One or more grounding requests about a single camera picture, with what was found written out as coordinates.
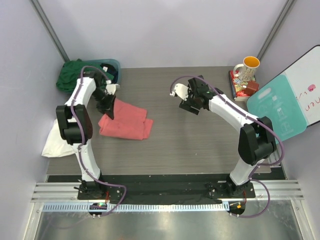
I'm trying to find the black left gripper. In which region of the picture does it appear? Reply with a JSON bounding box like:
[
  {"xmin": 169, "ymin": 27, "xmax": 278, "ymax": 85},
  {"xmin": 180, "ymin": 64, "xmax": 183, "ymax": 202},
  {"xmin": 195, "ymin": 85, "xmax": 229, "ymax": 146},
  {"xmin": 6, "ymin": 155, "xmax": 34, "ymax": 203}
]
[{"xmin": 91, "ymin": 88, "xmax": 116, "ymax": 120}]

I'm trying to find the pink t-shirt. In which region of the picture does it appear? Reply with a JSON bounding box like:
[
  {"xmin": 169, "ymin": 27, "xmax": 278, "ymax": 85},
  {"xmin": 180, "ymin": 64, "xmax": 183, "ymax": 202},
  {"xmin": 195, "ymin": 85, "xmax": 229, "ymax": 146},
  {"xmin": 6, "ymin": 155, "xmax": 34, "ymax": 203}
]
[{"xmin": 98, "ymin": 99, "xmax": 154, "ymax": 141}]

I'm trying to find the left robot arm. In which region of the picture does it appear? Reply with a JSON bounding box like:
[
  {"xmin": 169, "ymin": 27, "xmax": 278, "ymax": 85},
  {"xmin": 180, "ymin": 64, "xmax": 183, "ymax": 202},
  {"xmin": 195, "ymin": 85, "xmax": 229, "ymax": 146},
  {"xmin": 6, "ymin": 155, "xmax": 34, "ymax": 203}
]
[{"xmin": 55, "ymin": 68, "xmax": 116, "ymax": 200}]

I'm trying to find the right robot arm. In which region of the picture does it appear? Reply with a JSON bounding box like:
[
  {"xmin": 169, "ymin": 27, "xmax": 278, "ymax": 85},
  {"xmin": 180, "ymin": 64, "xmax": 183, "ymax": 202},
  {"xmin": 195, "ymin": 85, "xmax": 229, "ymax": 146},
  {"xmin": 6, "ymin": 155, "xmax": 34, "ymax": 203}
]
[{"xmin": 170, "ymin": 76, "xmax": 276, "ymax": 198}]

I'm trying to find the dark navy t-shirt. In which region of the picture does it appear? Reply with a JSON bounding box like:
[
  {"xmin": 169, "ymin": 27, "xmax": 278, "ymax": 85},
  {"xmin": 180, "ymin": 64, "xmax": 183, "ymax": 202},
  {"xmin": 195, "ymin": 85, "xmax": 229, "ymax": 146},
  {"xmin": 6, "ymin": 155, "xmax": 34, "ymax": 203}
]
[{"xmin": 100, "ymin": 63, "xmax": 119, "ymax": 84}]

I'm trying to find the red book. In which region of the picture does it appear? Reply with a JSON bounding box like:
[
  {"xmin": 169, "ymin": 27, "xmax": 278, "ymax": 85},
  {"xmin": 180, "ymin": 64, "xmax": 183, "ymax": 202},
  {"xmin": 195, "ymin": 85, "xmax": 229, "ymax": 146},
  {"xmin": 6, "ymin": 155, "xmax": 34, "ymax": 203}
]
[{"xmin": 228, "ymin": 70, "xmax": 259, "ymax": 102}]

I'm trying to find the blue plastic bin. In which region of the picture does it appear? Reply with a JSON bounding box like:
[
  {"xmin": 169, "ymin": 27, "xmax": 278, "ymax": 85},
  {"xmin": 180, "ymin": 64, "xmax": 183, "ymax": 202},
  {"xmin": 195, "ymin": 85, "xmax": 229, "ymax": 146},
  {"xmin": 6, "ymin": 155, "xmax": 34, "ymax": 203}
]
[{"xmin": 85, "ymin": 58, "xmax": 122, "ymax": 85}]

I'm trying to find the green t-shirt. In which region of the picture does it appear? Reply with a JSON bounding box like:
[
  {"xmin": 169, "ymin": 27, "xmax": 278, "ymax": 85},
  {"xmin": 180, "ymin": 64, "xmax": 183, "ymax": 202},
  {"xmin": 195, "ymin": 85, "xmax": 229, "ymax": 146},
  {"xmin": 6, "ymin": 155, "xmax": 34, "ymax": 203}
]
[{"xmin": 56, "ymin": 59, "xmax": 86, "ymax": 94}]

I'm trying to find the small brown box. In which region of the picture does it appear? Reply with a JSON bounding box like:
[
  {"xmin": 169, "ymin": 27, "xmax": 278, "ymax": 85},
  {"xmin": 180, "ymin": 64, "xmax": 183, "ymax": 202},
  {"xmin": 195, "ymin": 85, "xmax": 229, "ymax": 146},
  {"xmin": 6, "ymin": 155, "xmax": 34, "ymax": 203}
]
[{"xmin": 244, "ymin": 81, "xmax": 259, "ymax": 96}]

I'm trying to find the folded white t-shirt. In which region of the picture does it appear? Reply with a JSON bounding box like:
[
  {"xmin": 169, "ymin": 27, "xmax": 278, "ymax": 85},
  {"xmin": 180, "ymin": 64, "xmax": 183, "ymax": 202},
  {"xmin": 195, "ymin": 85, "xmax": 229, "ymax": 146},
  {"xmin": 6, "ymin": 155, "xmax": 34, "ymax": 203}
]
[{"xmin": 41, "ymin": 119, "xmax": 75, "ymax": 158}]

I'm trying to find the white mug orange inside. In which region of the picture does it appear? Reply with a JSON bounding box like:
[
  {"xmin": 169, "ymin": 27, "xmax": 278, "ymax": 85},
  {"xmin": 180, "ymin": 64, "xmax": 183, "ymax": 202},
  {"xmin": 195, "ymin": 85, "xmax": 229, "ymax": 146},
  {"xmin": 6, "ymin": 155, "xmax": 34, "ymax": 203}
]
[{"xmin": 232, "ymin": 56, "xmax": 260, "ymax": 82}]

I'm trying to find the teal folding board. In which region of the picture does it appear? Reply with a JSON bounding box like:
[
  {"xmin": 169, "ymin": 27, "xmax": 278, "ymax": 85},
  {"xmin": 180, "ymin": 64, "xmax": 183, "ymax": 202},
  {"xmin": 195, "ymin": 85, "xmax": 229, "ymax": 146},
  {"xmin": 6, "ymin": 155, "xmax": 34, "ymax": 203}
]
[{"xmin": 246, "ymin": 74, "xmax": 307, "ymax": 141}]

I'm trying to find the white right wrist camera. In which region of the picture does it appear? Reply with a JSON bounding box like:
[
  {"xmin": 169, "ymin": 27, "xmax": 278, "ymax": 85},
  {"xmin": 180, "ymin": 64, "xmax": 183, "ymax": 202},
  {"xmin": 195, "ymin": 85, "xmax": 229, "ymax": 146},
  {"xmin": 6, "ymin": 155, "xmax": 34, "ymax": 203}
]
[{"xmin": 169, "ymin": 83, "xmax": 190, "ymax": 101}]

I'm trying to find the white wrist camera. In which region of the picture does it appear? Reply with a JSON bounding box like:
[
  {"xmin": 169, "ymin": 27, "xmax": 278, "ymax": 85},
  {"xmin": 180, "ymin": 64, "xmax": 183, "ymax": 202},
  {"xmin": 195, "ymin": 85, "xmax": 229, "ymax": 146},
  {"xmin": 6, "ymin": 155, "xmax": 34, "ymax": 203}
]
[
  {"xmin": 169, "ymin": 83, "xmax": 190, "ymax": 101},
  {"xmin": 104, "ymin": 80, "xmax": 120, "ymax": 95}
]

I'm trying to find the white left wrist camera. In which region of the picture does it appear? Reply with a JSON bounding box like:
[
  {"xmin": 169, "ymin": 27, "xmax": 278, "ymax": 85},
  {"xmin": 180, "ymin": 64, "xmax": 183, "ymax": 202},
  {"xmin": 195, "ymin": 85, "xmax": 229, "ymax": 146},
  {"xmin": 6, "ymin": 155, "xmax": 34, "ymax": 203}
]
[{"xmin": 104, "ymin": 80, "xmax": 120, "ymax": 95}]

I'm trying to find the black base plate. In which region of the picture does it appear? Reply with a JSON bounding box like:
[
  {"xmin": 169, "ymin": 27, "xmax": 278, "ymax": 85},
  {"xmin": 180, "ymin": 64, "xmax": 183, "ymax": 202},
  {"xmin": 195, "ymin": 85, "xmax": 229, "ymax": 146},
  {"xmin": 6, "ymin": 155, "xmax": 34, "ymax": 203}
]
[{"xmin": 86, "ymin": 174, "xmax": 256, "ymax": 205}]

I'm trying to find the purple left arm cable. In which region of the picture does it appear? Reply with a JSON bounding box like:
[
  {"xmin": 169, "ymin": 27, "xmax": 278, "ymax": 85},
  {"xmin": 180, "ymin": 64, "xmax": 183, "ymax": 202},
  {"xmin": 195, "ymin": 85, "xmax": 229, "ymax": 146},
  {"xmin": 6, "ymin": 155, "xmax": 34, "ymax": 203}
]
[{"xmin": 69, "ymin": 66, "xmax": 127, "ymax": 218}]

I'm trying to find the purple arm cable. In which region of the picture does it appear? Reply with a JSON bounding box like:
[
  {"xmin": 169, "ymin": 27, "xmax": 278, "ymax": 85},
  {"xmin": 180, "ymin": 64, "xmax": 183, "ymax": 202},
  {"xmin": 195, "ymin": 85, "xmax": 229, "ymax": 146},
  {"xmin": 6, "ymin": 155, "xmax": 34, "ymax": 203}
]
[
  {"xmin": 69, "ymin": 66, "xmax": 127, "ymax": 218},
  {"xmin": 169, "ymin": 76, "xmax": 287, "ymax": 219}
]

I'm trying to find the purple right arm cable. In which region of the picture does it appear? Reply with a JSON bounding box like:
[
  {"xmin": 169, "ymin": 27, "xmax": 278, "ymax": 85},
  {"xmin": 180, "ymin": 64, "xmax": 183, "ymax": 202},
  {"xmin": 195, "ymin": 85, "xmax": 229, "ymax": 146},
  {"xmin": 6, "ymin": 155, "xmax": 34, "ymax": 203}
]
[{"xmin": 169, "ymin": 76, "xmax": 287, "ymax": 219}]

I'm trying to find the whiteboard with black frame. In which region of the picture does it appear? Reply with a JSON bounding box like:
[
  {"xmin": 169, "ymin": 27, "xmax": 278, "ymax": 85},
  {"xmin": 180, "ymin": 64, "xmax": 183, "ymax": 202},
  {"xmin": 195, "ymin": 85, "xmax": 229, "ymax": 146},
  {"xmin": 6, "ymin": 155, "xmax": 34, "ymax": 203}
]
[{"xmin": 268, "ymin": 45, "xmax": 320, "ymax": 127}]

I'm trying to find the aluminium rail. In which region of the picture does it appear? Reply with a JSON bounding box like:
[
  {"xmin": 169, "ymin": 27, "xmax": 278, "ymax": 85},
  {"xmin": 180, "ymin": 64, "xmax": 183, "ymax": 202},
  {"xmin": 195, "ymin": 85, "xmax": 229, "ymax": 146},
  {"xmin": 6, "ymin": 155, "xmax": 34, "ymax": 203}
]
[{"xmin": 31, "ymin": 180, "xmax": 304, "ymax": 215}]

